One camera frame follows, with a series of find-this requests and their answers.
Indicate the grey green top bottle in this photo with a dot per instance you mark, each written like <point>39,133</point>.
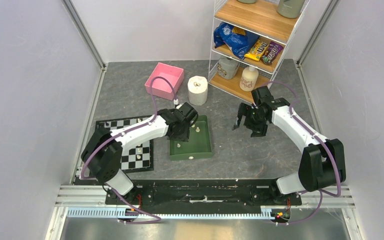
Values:
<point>290,9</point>

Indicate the green plastic tray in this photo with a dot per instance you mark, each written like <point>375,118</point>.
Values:
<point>199,145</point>

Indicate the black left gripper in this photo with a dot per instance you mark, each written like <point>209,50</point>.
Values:
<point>183,137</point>

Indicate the pink plastic box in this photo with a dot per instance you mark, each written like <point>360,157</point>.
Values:
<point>160,88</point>

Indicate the grey jug on shelf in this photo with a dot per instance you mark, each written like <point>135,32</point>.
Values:
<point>227,67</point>

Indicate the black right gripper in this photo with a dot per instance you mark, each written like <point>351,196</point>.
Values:
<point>245,109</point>

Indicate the blue plastic bag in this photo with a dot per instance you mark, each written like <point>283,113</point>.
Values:
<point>238,40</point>

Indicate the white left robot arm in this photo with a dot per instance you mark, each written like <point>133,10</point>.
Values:
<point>103,152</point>

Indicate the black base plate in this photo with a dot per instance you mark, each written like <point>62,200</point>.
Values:
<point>207,196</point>

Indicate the cream soap bottle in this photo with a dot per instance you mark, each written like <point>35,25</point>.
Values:
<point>248,78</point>

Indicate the yellow candy bag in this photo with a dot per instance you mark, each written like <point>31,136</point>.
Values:
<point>257,50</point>

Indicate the white toilet paper roll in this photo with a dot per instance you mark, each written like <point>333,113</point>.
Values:
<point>197,90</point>

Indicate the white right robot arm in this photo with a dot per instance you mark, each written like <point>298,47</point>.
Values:
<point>322,165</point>

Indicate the brown candy bag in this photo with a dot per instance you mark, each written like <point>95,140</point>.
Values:
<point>271,52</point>

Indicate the white cable duct rail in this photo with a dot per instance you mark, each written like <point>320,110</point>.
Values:
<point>125,213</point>

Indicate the black white chessboard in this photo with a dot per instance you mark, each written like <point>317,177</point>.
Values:
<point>138,159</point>

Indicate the white wire wooden shelf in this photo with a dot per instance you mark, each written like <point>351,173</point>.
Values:
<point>259,17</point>

